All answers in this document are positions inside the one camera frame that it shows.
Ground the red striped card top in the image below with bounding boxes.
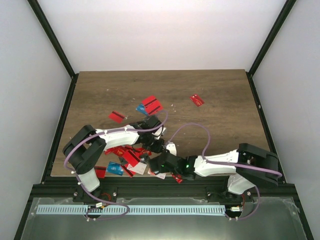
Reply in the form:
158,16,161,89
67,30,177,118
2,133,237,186
141,95,157,107

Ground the blue card under red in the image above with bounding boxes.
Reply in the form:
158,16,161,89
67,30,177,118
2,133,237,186
136,103,148,116

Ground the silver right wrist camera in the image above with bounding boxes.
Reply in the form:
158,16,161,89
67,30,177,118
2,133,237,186
165,142,177,156

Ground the black frame post right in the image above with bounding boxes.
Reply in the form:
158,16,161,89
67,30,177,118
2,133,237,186
246,0,297,78

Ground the light blue slotted cable duct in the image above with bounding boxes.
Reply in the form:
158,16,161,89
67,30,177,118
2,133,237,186
36,204,226,216

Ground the red striped card left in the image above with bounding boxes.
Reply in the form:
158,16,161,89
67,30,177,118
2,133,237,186
108,111,125,124

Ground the black frame post left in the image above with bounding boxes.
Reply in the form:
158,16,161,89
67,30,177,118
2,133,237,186
27,0,76,78

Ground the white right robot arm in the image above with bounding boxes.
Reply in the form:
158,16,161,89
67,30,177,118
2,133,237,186
148,143,283,202

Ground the white card front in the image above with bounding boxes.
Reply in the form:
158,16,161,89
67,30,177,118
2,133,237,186
127,162,147,175

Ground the lone red VIP card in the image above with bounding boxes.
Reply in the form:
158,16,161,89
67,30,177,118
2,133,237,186
189,94,205,107

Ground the blue card front left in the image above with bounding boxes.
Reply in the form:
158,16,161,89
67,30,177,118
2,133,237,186
106,161,124,176

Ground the black frame post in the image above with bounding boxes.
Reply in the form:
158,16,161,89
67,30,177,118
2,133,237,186
246,0,297,78
27,0,76,78

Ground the black front frame rail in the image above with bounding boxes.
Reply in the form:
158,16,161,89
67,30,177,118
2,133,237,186
30,176,298,205

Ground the red card front left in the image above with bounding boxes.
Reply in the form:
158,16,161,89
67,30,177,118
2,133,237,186
94,166,107,179

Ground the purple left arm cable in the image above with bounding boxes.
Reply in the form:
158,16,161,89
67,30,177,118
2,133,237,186
63,109,169,222

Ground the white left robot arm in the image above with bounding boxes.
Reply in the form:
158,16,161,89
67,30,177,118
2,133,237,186
62,115,167,202

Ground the red striped card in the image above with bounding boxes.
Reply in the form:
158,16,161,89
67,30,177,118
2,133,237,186
108,111,125,124
144,100,163,116
141,95,157,107

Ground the red VIP card centre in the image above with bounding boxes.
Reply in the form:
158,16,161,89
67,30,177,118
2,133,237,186
171,173,184,184

